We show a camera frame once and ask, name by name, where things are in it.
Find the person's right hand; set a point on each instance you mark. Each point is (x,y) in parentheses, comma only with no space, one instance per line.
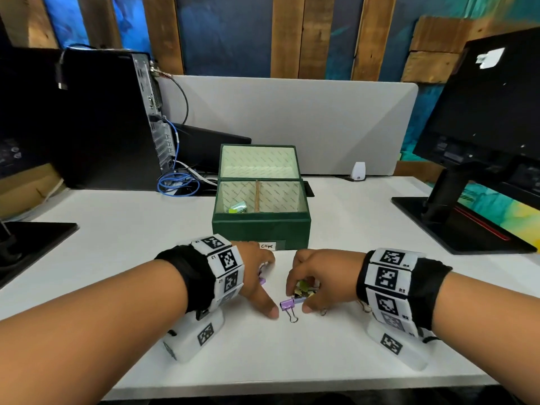
(333,274)

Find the person's left hand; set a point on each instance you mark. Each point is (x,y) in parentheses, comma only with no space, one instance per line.
(253,265)

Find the person's right thumb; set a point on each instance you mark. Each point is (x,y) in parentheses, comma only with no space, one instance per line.
(314,302)

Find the person's left thumb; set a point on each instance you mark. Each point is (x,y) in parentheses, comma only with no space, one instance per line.
(263,301)

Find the bunch of binder clips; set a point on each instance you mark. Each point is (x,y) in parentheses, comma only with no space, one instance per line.
(306,289)

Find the person's left forearm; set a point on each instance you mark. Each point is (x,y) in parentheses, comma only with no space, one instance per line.
(93,328)

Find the person's right forearm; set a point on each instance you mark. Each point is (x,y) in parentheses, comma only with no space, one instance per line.
(485,328)

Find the left marker wristband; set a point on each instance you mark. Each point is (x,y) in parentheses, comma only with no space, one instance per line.
(219,269)

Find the marker wristband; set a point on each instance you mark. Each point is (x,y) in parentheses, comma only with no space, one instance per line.
(219,269)
(392,286)

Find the white paper label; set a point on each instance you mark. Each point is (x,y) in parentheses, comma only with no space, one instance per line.
(266,245)

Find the green open storage box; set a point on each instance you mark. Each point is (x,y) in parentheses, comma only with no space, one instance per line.
(261,229)

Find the right marker wristband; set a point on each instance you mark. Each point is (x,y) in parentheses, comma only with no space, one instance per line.
(392,286)

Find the green binder clip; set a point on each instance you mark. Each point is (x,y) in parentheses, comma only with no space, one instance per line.
(237,207)

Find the wooden box divider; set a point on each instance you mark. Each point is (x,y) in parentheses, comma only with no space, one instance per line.
(256,197)

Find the flat black pad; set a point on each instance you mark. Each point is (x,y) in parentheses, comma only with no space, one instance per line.
(309,188)

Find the small white device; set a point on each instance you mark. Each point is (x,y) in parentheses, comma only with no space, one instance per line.
(358,171)

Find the grey desk divider panel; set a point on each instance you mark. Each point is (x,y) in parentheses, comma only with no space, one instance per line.
(295,118)

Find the black computer tower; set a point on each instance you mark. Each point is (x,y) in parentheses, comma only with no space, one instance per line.
(109,122)

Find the black monitor with red-striped stand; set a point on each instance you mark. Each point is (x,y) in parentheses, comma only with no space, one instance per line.
(485,134)

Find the brown cardboard box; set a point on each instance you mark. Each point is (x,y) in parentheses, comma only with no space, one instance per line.
(27,189)

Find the black monitor with plain stand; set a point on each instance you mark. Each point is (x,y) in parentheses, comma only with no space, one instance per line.
(25,172)

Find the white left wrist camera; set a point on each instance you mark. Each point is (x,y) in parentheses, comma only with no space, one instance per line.
(196,337)

